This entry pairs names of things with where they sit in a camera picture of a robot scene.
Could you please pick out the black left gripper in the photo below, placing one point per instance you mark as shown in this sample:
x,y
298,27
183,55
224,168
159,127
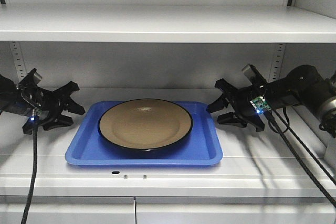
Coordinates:
x,y
52,104

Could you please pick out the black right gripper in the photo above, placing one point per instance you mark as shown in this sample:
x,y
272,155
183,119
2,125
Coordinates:
x,y
239,99

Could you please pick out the blue plastic tray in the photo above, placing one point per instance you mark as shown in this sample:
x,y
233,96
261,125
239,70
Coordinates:
x,y
200,148

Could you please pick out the beige plate with black rim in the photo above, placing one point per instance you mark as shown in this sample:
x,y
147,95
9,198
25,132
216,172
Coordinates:
x,y
145,124

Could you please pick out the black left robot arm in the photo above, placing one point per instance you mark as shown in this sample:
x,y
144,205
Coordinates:
x,y
18,98

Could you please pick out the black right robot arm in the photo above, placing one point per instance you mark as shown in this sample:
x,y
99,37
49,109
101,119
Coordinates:
x,y
302,86

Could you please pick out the grey cabinet upper shelf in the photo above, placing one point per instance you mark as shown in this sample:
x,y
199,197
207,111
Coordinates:
x,y
168,24

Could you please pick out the green circuit board left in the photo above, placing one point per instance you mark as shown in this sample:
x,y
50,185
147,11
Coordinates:
x,y
36,113

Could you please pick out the green circuit board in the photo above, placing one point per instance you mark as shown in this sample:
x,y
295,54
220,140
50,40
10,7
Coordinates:
x,y
260,105
36,113

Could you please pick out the green circuit board right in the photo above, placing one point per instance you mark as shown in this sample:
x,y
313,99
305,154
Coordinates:
x,y
260,105

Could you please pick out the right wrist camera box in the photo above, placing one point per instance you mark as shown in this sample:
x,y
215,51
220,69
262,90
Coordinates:
x,y
253,75

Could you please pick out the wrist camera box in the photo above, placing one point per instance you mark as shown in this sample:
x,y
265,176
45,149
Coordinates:
x,y
33,77
253,75

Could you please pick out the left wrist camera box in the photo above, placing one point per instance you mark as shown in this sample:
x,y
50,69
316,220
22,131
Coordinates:
x,y
33,77

